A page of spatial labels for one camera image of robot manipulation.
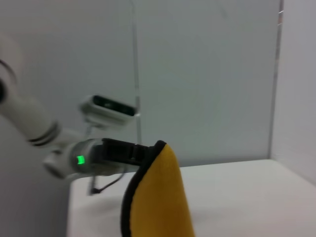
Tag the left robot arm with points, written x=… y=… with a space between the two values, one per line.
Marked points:
x=32 y=118

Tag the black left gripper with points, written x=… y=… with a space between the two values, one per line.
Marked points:
x=118 y=151

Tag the yellow and dark green towel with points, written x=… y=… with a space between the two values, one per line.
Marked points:
x=160 y=197

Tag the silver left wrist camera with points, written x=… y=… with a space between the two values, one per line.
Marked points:
x=108 y=109

